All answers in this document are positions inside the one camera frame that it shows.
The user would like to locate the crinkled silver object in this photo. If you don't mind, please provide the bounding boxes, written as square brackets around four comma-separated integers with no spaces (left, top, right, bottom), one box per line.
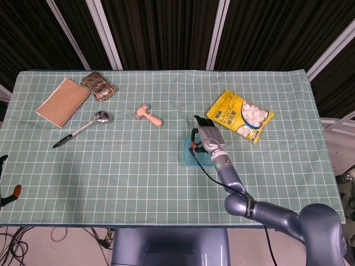
[336,168,355,186]

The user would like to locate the small wooden toy hammer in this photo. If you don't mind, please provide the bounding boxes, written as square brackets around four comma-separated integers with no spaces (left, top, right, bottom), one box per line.
[133,103,164,129]

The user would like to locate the brown spiral notebook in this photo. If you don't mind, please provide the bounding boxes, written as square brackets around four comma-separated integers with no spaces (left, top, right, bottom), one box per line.
[35,77,92,129]

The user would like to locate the floor cables with plug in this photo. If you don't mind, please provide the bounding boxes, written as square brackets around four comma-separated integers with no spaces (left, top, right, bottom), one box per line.
[83,227,116,250]

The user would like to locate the black right hand cable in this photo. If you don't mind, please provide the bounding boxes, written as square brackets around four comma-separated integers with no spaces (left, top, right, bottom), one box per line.
[188,147,252,201]

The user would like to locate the black floor cable bundle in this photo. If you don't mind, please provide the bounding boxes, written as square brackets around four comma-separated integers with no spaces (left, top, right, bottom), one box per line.
[0,226,31,266]

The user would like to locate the white metal rack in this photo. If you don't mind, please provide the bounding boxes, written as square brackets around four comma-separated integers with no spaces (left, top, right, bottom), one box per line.
[320,110,355,136]

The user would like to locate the teal plastic lid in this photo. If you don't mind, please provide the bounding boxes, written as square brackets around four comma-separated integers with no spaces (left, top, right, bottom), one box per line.
[184,132,220,168]

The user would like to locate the thin white frame post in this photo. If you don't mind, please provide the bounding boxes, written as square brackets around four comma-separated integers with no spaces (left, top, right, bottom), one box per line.
[45,0,92,70]

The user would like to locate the black pleated curtain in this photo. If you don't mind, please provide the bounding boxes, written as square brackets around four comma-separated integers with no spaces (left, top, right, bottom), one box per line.
[0,0,355,120]

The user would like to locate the grey-blue robot torso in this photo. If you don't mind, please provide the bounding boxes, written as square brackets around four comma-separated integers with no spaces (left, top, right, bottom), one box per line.
[110,227,231,266]

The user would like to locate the metal ladle black handle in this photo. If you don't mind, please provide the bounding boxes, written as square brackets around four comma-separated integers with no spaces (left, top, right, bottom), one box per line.
[52,110,113,149]

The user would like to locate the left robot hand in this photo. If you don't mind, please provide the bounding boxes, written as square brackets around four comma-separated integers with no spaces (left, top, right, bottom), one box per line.
[0,154,22,208]

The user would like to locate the green checked tablecloth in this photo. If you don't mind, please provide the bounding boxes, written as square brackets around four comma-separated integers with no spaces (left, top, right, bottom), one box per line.
[0,69,347,227]

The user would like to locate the yellow marshmallow bag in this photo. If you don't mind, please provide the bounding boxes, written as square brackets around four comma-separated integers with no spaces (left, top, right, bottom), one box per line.
[206,89,275,144]

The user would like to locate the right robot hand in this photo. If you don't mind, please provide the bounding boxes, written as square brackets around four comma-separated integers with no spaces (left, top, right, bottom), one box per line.
[190,115,226,154]

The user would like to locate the gold foil snack packet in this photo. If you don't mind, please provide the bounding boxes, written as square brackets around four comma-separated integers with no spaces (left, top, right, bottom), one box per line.
[80,71,116,103]

